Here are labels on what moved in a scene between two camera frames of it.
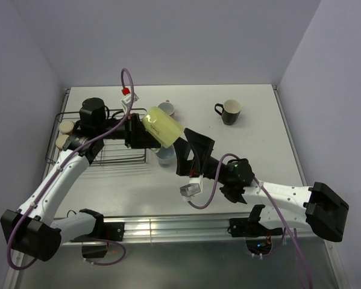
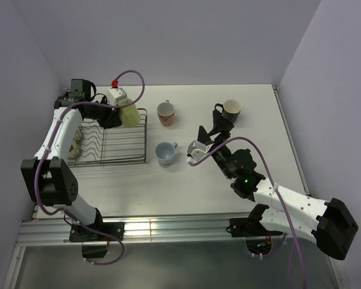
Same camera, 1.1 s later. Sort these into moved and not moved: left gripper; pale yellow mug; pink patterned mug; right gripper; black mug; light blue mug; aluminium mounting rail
Moved: right gripper; pale yellow mug; left gripper
Not moved: pink patterned mug; aluminium mounting rail; black mug; light blue mug
